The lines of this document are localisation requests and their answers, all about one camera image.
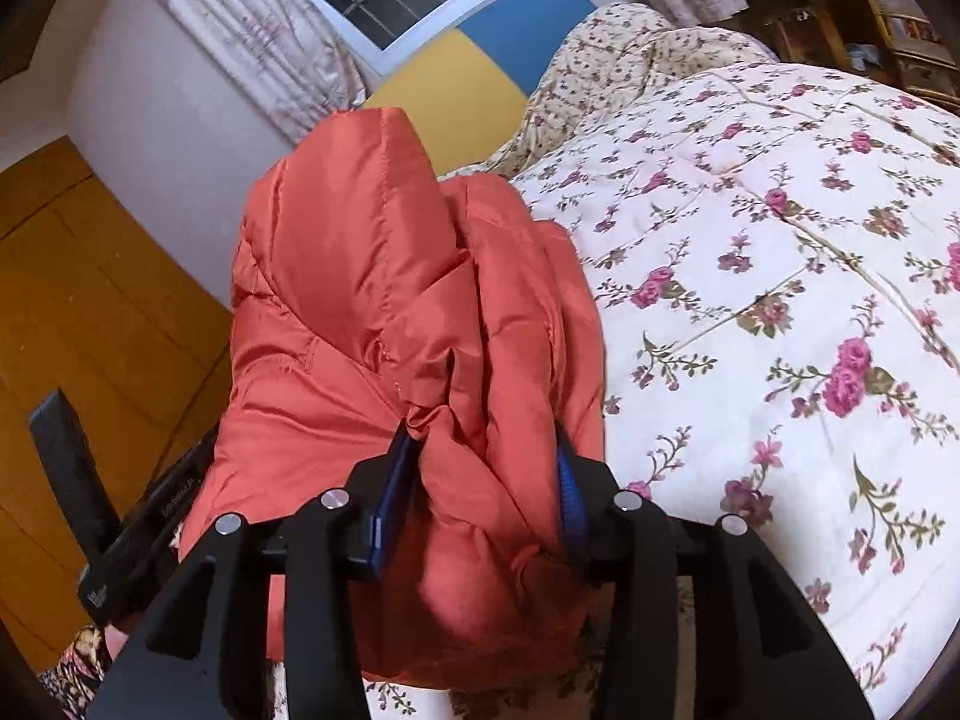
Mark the orange puffer jacket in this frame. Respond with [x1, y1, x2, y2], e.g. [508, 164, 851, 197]
[181, 109, 604, 691]

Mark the patterned sleeve forearm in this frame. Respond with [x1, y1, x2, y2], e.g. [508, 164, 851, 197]
[39, 624, 112, 720]

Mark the person left hand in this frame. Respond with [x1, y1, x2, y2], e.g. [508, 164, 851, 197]
[103, 614, 142, 660]

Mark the yellow wooden wardrobe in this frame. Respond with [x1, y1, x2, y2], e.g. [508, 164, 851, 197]
[0, 138, 231, 671]

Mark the floral white quilt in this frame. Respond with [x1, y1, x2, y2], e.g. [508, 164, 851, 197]
[268, 0, 960, 720]

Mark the floral curtain left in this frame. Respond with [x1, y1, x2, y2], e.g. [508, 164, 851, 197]
[158, 0, 368, 145]

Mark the grey yellow blue headboard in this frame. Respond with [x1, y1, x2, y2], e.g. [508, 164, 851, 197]
[368, 0, 596, 176]

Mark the wooden side table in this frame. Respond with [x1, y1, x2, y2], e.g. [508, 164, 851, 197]
[743, 0, 958, 112]

